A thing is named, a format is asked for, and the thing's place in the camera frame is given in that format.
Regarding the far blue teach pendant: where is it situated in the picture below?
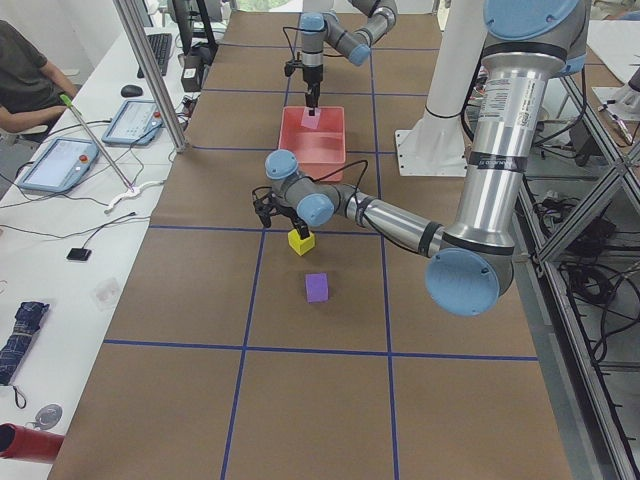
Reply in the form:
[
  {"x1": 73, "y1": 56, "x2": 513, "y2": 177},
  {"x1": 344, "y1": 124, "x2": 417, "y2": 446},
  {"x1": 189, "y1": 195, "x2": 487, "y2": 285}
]
[{"x1": 102, "y1": 99, "x2": 163, "y2": 146}]

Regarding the white camera stand base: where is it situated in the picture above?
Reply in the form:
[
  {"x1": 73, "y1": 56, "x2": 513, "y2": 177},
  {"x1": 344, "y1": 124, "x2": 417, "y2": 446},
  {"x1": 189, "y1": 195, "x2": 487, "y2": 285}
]
[{"x1": 395, "y1": 0, "x2": 487, "y2": 177}]

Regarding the near blue teach pendant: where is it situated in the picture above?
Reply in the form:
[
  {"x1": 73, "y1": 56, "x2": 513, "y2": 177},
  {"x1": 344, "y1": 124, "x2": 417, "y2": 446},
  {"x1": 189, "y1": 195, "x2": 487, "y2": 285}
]
[{"x1": 17, "y1": 137, "x2": 99, "y2": 193}]

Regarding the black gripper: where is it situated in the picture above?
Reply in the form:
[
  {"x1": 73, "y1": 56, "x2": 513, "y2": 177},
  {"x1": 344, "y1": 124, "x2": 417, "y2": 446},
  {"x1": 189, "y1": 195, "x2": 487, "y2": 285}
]
[
  {"x1": 277, "y1": 205, "x2": 310, "y2": 238},
  {"x1": 303, "y1": 64, "x2": 324, "y2": 116}
]

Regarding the black keyboard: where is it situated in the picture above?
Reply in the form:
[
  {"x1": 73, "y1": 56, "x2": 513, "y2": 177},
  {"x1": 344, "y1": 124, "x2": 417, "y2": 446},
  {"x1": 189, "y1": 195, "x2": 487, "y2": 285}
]
[{"x1": 147, "y1": 33, "x2": 173, "y2": 76}]

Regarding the folded dark blue umbrella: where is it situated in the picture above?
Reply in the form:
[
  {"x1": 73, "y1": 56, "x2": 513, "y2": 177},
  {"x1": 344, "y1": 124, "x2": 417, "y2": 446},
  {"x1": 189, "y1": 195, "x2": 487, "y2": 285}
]
[{"x1": 1, "y1": 301, "x2": 50, "y2": 409}]

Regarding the small black device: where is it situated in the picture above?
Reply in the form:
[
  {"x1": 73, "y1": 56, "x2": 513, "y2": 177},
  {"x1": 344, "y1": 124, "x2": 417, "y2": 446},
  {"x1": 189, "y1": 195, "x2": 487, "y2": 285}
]
[{"x1": 66, "y1": 247, "x2": 92, "y2": 262}]

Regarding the seated person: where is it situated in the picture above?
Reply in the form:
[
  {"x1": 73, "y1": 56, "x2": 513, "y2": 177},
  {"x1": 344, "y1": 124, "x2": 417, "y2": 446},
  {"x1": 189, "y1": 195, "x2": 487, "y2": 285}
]
[{"x1": 1, "y1": 20, "x2": 78, "y2": 133}]

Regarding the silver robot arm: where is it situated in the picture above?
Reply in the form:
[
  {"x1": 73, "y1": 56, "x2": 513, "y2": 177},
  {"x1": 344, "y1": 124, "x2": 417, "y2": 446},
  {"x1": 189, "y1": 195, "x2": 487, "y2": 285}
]
[
  {"x1": 285, "y1": 0, "x2": 398, "y2": 117},
  {"x1": 252, "y1": 1, "x2": 591, "y2": 316}
]

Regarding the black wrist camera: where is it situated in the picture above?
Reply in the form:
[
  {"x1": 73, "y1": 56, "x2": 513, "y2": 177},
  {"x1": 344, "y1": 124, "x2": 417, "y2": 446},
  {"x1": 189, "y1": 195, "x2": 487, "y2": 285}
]
[
  {"x1": 284, "y1": 59, "x2": 304, "y2": 78},
  {"x1": 251, "y1": 186, "x2": 278, "y2": 229}
]

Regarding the aluminium frame post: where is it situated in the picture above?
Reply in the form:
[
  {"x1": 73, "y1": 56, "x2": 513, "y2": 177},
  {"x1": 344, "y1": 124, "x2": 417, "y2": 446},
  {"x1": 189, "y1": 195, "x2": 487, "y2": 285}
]
[{"x1": 113, "y1": 0, "x2": 187, "y2": 154}]

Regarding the yellow foam block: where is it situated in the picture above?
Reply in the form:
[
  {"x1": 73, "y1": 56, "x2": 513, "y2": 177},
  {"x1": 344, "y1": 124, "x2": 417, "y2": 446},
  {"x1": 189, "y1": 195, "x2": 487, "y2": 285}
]
[{"x1": 287, "y1": 229, "x2": 316, "y2": 256}]

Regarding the red cylinder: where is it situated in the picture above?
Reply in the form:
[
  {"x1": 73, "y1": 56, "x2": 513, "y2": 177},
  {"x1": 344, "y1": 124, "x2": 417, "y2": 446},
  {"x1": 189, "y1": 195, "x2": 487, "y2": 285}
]
[{"x1": 1, "y1": 423, "x2": 65, "y2": 464}]

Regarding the light pink foam block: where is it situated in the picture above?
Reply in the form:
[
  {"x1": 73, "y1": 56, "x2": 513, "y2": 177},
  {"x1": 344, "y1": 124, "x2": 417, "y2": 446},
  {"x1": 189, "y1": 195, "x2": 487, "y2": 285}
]
[{"x1": 301, "y1": 107, "x2": 321, "y2": 130}]

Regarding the blue teach pendant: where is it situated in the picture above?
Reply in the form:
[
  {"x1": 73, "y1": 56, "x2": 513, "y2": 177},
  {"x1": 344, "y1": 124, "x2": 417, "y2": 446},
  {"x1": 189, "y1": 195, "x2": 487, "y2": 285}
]
[
  {"x1": 102, "y1": 99, "x2": 163, "y2": 146},
  {"x1": 17, "y1": 137, "x2": 99, "y2": 193}
]

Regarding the pink plastic bin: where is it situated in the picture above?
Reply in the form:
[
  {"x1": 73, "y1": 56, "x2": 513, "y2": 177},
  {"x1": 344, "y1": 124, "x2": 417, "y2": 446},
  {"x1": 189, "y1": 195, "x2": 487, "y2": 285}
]
[{"x1": 278, "y1": 106, "x2": 346, "y2": 182}]

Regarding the metal rod green tip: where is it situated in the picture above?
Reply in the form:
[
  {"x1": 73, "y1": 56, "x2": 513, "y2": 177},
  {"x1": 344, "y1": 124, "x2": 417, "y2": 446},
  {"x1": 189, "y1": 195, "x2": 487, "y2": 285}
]
[{"x1": 60, "y1": 94, "x2": 134, "y2": 193}]

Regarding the black computer mouse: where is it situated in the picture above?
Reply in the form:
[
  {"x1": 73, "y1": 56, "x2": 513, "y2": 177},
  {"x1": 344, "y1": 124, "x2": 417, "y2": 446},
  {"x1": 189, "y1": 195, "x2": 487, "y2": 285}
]
[{"x1": 120, "y1": 84, "x2": 144, "y2": 98}]

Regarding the purple foam block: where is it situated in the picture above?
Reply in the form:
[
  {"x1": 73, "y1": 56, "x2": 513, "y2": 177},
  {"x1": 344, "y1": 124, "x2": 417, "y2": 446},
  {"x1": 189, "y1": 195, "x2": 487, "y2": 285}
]
[{"x1": 305, "y1": 272, "x2": 329, "y2": 303}]

